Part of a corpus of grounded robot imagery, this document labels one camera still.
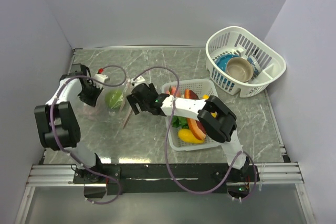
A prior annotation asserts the fake red tomato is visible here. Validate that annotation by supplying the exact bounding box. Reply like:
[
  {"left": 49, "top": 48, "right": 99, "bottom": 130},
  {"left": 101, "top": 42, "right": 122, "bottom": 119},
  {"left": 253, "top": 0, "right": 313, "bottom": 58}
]
[{"left": 165, "top": 86, "right": 181, "bottom": 98}]

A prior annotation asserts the fake green apple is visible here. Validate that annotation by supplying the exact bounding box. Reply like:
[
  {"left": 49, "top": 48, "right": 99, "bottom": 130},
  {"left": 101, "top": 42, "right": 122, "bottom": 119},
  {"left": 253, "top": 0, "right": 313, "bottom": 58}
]
[{"left": 104, "top": 89, "right": 123, "bottom": 109}]

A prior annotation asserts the clear zip bag pink slider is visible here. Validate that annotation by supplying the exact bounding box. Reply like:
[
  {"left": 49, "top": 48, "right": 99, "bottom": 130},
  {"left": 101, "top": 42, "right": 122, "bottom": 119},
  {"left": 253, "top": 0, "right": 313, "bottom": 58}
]
[{"left": 79, "top": 79, "right": 132, "bottom": 126}]

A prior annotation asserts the fake green lettuce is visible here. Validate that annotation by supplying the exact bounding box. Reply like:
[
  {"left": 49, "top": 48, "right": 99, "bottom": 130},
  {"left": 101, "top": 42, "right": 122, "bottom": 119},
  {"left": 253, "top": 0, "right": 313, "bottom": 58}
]
[{"left": 171, "top": 115, "right": 189, "bottom": 129}]

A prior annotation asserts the fake yellow mango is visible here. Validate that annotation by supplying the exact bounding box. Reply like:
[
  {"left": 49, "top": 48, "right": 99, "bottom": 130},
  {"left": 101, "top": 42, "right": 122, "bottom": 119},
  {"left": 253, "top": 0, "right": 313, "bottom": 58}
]
[{"left": 178, "top": 129, "right": 204, "bottom": 144}]

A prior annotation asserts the fake yellow banana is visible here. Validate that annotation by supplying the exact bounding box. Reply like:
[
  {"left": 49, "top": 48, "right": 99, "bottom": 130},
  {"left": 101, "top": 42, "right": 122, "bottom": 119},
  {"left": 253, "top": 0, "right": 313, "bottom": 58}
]
[{"left": 198, "top": 95, "right": 220, "bottom": 122}]

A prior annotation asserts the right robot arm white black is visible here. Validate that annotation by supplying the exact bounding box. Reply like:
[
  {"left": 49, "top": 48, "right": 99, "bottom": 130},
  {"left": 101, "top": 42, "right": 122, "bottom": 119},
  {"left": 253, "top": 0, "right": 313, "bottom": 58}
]
[{"left": 127, "top": 83, "right": 249, "bottom": 182}]

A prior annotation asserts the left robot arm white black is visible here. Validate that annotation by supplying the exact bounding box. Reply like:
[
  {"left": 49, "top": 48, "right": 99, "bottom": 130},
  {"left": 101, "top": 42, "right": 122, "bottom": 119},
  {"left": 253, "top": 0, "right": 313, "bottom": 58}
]
[{"left": 34, "top": 78, "right": 104, "bottom": 183}]

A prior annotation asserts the white perforated shallow tray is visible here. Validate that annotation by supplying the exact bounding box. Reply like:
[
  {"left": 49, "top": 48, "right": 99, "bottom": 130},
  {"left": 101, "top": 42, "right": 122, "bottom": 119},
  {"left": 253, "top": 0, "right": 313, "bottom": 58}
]
[{"left": 160, "top": 78, "right": 231, "bottom": 152}]

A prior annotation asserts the blue plate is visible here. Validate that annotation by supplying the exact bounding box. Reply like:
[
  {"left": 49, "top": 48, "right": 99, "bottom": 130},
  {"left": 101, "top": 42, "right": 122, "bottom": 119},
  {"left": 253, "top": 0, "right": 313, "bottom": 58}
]
[{"left": 215, "top": 54, "right": 239, "bottom": 73}]

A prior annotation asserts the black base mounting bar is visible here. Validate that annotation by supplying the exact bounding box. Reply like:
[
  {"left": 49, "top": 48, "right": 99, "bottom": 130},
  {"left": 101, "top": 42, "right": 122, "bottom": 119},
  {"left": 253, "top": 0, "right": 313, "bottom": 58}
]
[{"left": 73, "top": 163, "right": 260, "bottom": 199}]

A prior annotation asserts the beige bowl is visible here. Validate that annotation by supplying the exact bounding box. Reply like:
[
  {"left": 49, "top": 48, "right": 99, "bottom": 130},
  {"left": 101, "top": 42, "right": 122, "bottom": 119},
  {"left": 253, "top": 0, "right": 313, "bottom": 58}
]
[{"left": 225, "top": 57, "right": 254, "bottom": 82}]

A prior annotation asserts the white slatted dish basket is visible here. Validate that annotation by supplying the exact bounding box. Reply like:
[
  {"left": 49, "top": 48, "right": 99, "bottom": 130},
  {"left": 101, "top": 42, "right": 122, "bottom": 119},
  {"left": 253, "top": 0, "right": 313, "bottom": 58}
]
[{"left": 205, "top": 26, "right": 287, "bottom": 98}]

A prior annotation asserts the white blue patterned dish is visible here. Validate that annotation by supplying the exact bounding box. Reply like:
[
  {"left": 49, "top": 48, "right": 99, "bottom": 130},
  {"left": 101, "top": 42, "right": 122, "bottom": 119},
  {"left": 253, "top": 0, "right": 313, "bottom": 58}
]
[{"left": 247, "top": 56, "right": 262, "bottom": 77}]

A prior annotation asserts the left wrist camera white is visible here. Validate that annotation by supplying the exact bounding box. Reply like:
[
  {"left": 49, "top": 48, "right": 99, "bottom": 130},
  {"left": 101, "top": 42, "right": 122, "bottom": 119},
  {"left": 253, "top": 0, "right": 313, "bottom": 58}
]
[{"left": 93, "top": 73, "right": 110, "bottom": 88}]

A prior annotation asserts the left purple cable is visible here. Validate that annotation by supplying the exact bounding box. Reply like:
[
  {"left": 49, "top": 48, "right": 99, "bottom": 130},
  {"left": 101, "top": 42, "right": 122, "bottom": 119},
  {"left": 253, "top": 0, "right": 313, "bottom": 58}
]
[{"left": 49, "top": 65, "right": 127, "bottom": 206}]

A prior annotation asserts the purple cable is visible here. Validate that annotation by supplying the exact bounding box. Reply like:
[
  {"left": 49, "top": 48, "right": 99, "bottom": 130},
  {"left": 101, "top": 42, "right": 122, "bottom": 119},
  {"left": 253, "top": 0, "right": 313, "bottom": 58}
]
[
  {"left": 49, "top": 65, "right": 127, "bottom": 206},
  {"left": 132, "top": 66, "right": 258, "bottom": 196}
]

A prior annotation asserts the aluminium frame rail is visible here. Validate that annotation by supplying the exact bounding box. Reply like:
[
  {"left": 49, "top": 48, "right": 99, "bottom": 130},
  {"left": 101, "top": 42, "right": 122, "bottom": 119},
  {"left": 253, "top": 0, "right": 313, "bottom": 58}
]
[{"left": 15, "top": 163, "right": 316, "bottom": 223}]

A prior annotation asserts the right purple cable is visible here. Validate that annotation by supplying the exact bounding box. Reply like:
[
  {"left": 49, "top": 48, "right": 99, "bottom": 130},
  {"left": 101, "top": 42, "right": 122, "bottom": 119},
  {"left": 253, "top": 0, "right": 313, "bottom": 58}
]
[{"left": 132, "top": 66, "right": 258, "bottom": 196}]

